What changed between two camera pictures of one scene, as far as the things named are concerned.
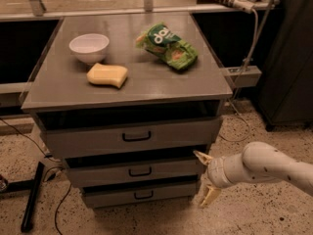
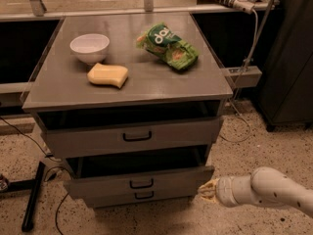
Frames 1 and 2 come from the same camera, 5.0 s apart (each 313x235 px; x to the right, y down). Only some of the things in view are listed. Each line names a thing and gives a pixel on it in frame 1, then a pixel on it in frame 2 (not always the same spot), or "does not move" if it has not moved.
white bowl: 89,47 does not move
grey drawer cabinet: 131,102 does not move
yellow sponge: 113,75 does not move
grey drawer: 113,174 to 172,180
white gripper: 215,173 to 224,190
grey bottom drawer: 123,195 does not move
